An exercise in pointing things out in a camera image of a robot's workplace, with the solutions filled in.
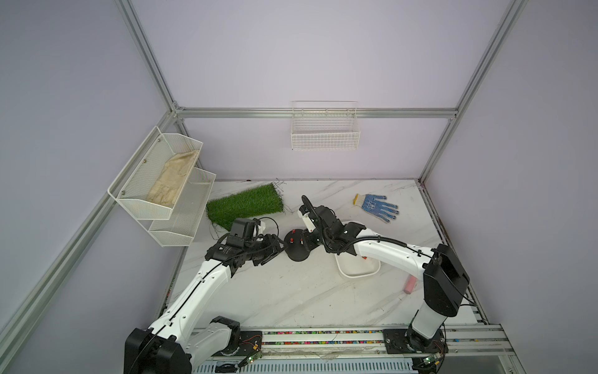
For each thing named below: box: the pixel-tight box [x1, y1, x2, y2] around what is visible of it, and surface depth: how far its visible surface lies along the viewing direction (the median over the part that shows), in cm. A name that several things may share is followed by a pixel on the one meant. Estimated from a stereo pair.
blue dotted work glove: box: [352, 193, 400, 223], surface depth 113 cm
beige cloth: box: [146, 149, 200, 206], surface depth 81 cm
